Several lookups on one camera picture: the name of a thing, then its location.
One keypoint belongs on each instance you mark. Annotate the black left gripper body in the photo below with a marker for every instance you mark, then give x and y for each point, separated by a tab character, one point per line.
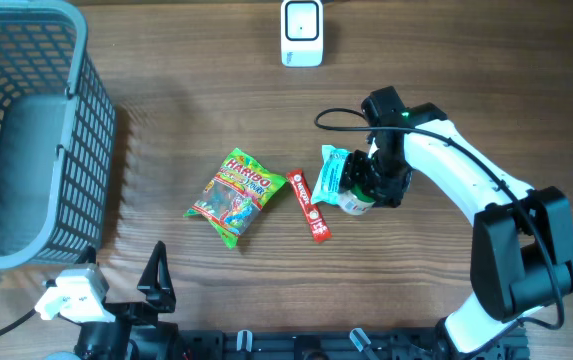
134	313

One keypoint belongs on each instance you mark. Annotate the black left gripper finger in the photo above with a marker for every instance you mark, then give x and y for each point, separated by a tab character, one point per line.
88	256
156	283

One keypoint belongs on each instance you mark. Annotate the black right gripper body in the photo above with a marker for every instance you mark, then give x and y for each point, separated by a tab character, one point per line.
377	178

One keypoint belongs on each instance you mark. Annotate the green lid jar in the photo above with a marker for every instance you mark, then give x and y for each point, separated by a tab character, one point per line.
355	202

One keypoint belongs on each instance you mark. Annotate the mint green tissue pack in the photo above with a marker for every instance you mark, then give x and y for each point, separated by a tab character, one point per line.
327	187

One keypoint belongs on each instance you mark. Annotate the red Nescafe coffee stick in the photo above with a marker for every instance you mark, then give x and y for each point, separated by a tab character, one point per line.
318	227

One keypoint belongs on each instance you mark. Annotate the Haribo gummy candy bag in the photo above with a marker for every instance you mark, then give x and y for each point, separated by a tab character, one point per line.
235	195

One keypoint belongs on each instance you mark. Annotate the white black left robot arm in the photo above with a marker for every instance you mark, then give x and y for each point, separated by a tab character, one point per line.
137	332

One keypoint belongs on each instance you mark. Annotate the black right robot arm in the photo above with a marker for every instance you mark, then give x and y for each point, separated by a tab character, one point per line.
522	240

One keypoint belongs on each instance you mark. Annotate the white barcode scanner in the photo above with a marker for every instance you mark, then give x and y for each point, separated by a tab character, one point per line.
301	33

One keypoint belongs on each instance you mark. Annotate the grey plastic shopping basket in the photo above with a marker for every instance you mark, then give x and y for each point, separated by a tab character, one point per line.
57	136

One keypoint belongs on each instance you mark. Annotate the black aluminium mounting rail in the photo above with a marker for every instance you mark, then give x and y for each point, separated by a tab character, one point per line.
402	343

